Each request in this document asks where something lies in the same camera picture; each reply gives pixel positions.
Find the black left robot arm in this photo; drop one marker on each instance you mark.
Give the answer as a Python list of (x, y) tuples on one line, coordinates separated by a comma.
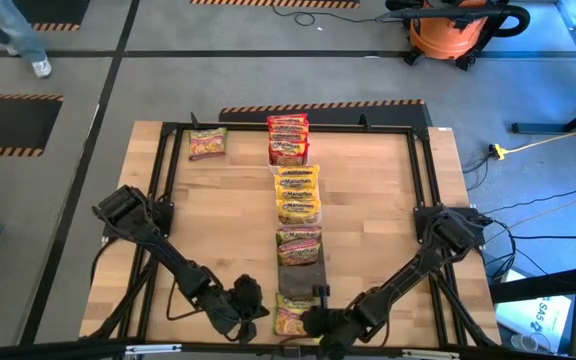
[(168, 255)]

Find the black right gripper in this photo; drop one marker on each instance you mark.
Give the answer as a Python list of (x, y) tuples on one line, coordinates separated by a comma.
[(338, 327)]

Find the person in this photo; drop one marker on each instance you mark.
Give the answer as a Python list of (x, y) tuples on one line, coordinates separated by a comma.
[(13, 30)]

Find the silver metal bracket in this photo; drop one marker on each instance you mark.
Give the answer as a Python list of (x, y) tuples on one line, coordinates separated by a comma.
[(430, 355), (153, 349)]

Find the black aluminium table frame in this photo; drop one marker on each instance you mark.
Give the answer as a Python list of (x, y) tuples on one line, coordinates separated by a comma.
[(343, 128)]

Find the white label sticker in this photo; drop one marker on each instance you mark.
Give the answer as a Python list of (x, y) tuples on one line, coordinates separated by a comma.
[(444, 129)]

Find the clear plastic bin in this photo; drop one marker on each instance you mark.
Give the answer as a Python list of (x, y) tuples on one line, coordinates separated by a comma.
[(320, 221)]

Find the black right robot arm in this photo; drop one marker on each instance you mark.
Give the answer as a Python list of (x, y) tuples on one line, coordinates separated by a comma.
[(403, 280)]

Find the black rig crossbar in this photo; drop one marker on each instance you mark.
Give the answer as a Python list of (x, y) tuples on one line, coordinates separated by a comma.
[(68, 350)]

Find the orange shop vacuum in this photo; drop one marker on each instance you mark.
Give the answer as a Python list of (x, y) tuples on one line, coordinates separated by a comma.
[(443, 37)]

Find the black mat hazard-striped edge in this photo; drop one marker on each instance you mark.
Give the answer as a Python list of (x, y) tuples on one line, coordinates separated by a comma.
[(63, 10), (248, 116), (8, 122), (268, 3)]

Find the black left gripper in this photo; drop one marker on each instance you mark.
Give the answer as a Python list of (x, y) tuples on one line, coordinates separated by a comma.
[(243, 300)]

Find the dark smoked plastic bin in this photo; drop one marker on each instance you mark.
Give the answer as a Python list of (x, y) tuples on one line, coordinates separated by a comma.
[(300, 282)]

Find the black metal desk foot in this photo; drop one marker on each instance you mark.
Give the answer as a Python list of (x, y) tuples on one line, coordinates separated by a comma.
[(543, 128)]

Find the clear plastic cup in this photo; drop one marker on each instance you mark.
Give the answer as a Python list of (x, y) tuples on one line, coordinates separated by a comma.
[(525, 342)]

